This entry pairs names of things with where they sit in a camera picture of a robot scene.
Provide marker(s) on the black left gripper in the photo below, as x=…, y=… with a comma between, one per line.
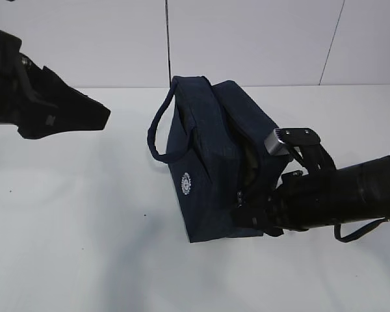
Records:
x=38, y=101

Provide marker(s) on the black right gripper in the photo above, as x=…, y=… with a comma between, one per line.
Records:
x=290, y=206

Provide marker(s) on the dark navy fabric lunch bag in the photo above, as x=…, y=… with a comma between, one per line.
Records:
x=197, y=132

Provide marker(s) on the glass container with green lid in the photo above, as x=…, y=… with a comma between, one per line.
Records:
x=251, y=177

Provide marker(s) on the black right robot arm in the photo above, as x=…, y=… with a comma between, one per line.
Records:
x=353, y=200

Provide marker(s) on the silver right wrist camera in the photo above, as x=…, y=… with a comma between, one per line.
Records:
x=281, y=140

